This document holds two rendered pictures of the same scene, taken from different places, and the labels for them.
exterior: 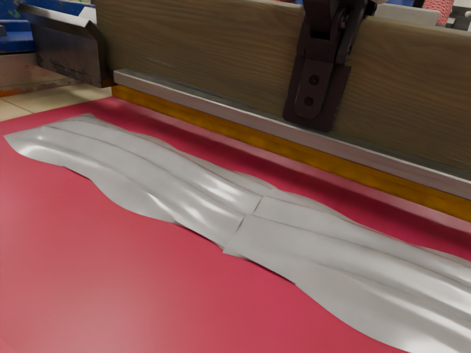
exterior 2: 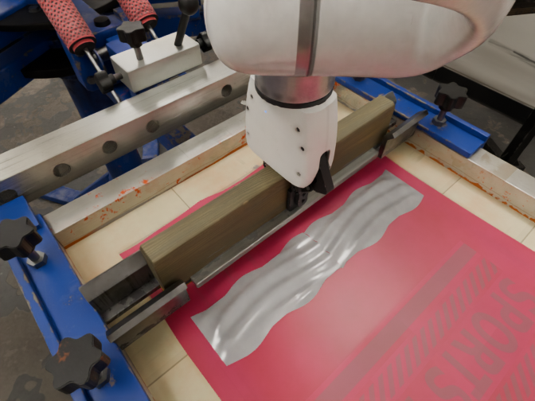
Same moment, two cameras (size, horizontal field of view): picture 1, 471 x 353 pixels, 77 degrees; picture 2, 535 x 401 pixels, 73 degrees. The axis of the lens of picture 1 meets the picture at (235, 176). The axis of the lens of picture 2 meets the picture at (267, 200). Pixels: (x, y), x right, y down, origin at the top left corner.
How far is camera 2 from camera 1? 0.40 m
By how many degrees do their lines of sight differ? 51
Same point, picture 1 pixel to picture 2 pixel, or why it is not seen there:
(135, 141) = (255, 288)
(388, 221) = (331, 201)
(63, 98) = (154, 337)
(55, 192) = (296, 328)
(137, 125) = (217, 286)
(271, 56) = (275, 199)
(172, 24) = (221, 233)
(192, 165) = (287, 264)
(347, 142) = (315, 196)
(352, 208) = (322, 209)
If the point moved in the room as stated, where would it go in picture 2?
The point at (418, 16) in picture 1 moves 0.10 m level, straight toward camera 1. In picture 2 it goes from (189, 53) to (228, 81)
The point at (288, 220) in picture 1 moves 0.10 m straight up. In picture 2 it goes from (330, 239) to (342, 190)
